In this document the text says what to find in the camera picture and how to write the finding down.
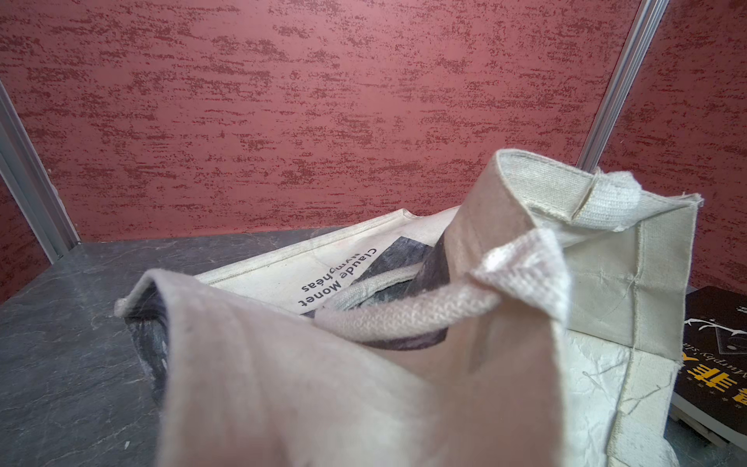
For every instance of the aluminium corner post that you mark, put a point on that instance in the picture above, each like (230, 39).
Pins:
(640, 37)
(31, 187)

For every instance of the black book yellow characters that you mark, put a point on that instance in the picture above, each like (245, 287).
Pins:
(710, 390)

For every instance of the left aluminium corner post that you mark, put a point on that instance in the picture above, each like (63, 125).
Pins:
(31, 187)

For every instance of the right aluminium corner post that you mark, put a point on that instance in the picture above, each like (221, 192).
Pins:
(640, 37)

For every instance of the beige canvas tote bag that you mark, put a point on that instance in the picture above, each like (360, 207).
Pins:
(539, 323)

